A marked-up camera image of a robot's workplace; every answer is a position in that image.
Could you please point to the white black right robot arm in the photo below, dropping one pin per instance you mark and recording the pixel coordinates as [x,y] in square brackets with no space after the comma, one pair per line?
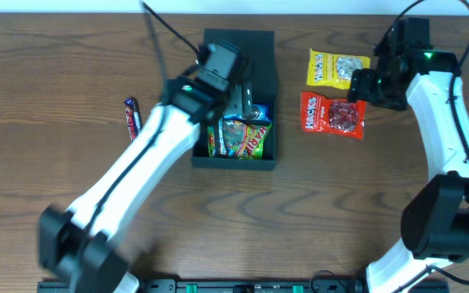
[435,224]

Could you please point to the green Haribo gummy bag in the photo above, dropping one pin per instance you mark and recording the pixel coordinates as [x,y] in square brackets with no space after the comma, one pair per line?
[233,139]

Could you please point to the dark green gift box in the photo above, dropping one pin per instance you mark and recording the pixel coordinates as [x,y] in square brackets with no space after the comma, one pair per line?
[258,46]

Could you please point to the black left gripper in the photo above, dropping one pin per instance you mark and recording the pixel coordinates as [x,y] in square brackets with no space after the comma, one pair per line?
[242,102]

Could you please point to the red Hacks candy bag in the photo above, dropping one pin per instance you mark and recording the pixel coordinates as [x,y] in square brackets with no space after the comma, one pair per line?
[332,115]

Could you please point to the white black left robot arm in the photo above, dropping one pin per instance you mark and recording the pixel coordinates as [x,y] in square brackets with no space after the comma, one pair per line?
[79,245]

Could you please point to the dark blue red candy bar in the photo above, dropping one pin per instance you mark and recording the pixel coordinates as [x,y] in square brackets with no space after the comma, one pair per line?
[133,117]

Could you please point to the blue Oreo cookie pack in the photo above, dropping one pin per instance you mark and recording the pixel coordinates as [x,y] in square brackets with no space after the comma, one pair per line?
[260,115]

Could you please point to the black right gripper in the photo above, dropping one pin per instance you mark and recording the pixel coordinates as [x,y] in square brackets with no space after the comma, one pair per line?
[361,85]

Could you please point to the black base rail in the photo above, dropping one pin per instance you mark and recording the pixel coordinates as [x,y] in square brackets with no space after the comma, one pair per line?
[320,285]

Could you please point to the yellow Hacks candy bag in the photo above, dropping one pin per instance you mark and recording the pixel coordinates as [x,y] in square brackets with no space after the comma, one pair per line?
[333,70]

